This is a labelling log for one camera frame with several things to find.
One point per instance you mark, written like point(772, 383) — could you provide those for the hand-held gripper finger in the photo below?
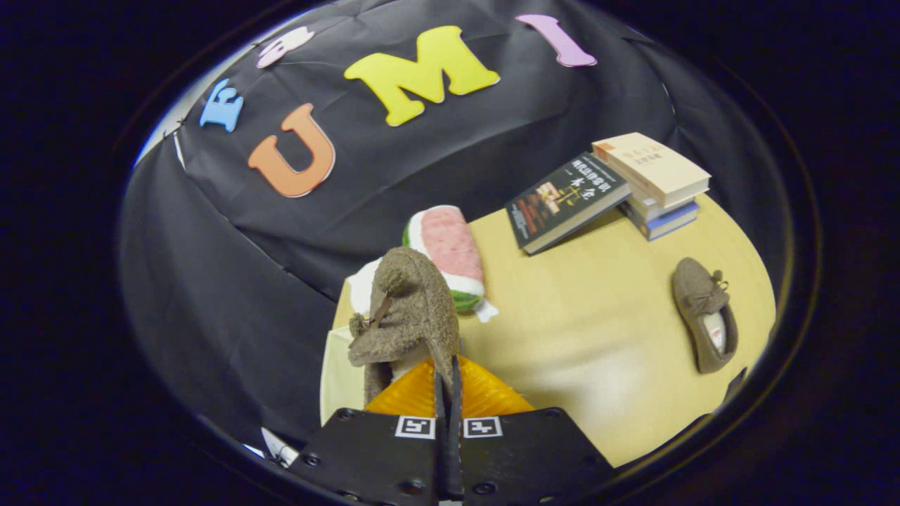
point(441, 450)
point(457, 450)

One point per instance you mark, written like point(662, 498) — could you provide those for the beige storage box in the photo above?
point(341, 383)

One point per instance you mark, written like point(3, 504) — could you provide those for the brown fuzzy shoe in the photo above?
point(696, 295)
point(415, 309)

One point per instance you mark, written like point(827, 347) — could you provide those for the white plush toy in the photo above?
point(360, 288)

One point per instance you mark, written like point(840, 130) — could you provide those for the watermelon slice plush toy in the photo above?
point(450, 242)

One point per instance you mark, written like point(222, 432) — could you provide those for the black book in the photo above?
point(562, 200)

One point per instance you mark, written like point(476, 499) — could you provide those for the blue book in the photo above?
point(668, 223)

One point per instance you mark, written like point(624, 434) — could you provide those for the beige book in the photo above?
point(650, 165)

